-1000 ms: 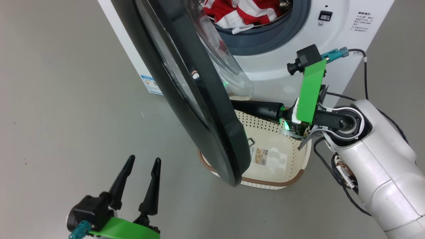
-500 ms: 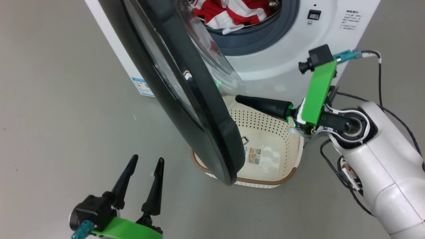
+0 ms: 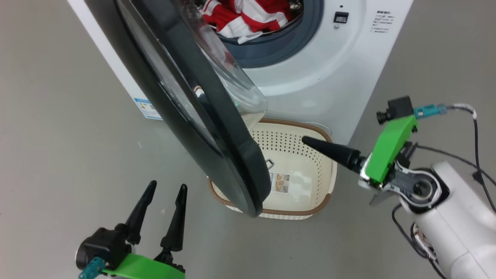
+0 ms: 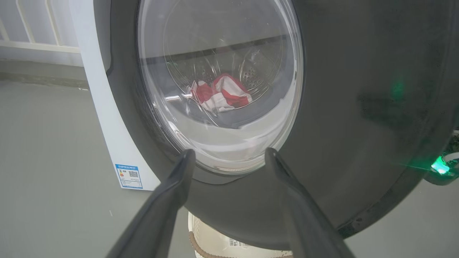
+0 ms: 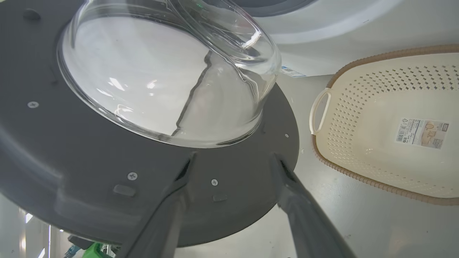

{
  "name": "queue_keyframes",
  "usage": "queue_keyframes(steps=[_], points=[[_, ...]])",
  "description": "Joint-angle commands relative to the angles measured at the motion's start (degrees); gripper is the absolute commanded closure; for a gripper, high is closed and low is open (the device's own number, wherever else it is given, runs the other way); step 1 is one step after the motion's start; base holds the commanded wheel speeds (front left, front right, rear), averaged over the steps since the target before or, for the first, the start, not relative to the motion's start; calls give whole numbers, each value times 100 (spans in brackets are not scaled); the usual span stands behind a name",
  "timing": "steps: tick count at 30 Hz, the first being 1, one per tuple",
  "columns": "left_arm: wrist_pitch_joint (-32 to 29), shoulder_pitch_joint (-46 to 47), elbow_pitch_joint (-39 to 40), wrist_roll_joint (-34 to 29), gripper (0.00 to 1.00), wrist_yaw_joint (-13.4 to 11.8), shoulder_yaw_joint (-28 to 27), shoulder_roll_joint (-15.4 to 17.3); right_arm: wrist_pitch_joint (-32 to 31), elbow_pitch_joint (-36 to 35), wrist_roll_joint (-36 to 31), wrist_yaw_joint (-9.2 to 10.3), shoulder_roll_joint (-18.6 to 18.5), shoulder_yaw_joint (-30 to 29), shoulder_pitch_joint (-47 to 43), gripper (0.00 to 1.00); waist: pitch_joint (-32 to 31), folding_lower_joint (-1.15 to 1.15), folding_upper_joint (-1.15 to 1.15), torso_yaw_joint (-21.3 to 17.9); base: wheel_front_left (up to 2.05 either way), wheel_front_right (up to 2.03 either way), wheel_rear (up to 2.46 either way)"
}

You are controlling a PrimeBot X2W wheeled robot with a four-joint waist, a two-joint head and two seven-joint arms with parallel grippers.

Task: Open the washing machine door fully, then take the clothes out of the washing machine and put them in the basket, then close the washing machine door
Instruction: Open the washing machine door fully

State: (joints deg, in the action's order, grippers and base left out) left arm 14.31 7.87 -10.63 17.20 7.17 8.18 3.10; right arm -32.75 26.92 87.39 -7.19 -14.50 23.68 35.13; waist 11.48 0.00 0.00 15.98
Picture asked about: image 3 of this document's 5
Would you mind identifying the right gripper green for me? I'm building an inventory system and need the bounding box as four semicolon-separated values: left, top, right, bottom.
301;115;418;190

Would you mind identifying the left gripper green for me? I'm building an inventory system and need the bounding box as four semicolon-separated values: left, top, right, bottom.
103;180;188;279

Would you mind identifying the black round glass washer door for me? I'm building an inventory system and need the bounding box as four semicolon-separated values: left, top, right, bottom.
114;0;272;218

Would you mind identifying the red and white garment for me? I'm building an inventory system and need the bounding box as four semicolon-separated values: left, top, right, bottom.
200;0;293;44

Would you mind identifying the cream perforated basket brown rim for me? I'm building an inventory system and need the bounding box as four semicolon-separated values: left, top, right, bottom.
207;118;338;220

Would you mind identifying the basket paper label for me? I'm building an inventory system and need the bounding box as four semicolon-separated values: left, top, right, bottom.
270;172;291;193

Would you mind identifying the white front-load washing machine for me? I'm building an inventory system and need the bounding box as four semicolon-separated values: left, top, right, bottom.
68;0;414;146

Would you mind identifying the grey rubber door gasket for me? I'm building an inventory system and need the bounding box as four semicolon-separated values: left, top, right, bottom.
219;0;324;68

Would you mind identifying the round white filter cover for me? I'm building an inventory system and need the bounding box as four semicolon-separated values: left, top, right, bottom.
300;121;332;136

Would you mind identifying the blue energy label sticker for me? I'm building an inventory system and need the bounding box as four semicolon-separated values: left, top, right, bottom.
134;98;163;121

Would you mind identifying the left camera cable teal connector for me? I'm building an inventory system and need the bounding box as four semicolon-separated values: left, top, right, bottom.
79;257;105;279

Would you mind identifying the camera cable teal connector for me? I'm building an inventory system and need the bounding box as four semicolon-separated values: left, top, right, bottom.
414;103;496;214
79;257;105;279

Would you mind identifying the right camera cable teal connector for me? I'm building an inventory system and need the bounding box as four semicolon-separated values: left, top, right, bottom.
414;103;496;214

